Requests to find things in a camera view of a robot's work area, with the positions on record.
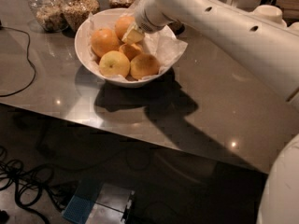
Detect glass jar with granola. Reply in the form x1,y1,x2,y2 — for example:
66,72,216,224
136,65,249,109
169,21,184,35

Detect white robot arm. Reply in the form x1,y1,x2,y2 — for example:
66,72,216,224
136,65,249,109
123,0,299,224

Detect white ceramic bowl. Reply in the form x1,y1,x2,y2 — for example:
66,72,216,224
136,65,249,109
75,8,188,88

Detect black cables on floor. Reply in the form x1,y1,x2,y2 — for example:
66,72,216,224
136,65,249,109
0,145,76,224

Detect white paper bowl liner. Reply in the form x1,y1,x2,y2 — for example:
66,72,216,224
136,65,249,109
75,0,187,88

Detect glass jar with oats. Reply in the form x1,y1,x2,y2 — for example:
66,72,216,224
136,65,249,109
63,0,100,32

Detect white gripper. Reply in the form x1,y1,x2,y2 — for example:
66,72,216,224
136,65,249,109
121,0,174,45

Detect glass jar, far left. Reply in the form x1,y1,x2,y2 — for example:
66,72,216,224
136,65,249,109
28,0,68,33

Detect orange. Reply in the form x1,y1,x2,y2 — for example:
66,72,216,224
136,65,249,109
130,53,160,79
114,16,135,39
91,28,121,57
119,44,143,61

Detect black cable on table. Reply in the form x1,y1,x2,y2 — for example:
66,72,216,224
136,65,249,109
0,25,37,98

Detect blue grey floor pedal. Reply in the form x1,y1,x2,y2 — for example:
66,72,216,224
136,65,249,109
63,179,135,224

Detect yellow-orange fruit, front left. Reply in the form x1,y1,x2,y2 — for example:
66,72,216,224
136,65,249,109
99,50,130,77

